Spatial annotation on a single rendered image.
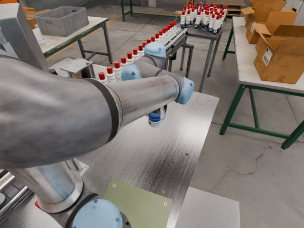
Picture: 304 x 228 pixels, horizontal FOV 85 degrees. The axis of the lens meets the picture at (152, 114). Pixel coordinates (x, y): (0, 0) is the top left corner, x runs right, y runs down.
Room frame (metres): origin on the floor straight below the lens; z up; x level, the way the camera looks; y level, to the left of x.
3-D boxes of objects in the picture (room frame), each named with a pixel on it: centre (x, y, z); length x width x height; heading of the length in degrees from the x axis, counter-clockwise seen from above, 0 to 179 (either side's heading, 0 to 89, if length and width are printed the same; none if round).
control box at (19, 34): (0.47, 0.39, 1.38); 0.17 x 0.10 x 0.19; 28
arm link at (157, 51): (0.57, -0.01, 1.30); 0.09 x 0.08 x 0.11; 147
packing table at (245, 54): (2.18, -1.48, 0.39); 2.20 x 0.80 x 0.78; 162
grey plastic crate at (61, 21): (2.59, 1.23, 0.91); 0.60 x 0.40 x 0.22; 166
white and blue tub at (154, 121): (0.59, -0.02, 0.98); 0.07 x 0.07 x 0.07
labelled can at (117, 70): (0.98, 0.22, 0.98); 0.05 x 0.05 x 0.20
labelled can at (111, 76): (0.92, 0.26, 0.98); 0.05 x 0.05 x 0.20
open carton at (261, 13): (2.22, -1.36, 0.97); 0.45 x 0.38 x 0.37; 75
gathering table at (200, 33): (2.47, -0.65, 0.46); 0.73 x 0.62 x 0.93; 153
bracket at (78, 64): (0.84, 0.41, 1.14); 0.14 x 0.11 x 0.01; 153
